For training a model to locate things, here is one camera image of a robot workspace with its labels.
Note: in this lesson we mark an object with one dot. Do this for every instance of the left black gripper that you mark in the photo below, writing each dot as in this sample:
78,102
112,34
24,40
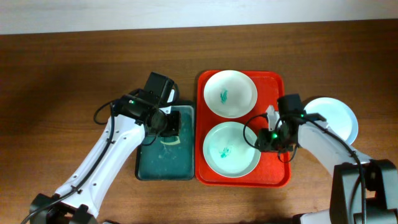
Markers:
175,129

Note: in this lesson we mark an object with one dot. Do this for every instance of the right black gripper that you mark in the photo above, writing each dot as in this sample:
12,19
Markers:
265,144

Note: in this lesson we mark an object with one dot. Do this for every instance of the light blue plate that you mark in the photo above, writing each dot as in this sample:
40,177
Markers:
339,116

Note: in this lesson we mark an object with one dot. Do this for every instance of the light green plate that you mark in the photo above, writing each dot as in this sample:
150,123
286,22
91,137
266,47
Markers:
228,150

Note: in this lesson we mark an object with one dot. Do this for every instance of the white plate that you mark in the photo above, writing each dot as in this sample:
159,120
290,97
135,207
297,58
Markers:
230,94

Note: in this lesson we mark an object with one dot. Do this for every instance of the green yellow sponge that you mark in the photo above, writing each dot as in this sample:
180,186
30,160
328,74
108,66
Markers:
172,143

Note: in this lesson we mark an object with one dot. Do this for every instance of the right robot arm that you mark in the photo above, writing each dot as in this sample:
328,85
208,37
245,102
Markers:
364,190

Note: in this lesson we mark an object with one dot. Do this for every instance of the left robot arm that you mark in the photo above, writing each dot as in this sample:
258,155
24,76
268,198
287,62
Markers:
142,112

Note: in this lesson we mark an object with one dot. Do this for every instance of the dark green water tray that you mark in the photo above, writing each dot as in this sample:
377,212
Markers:
156,161

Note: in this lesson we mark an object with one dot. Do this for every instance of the red plastic tray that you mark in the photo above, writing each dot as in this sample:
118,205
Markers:
270,171

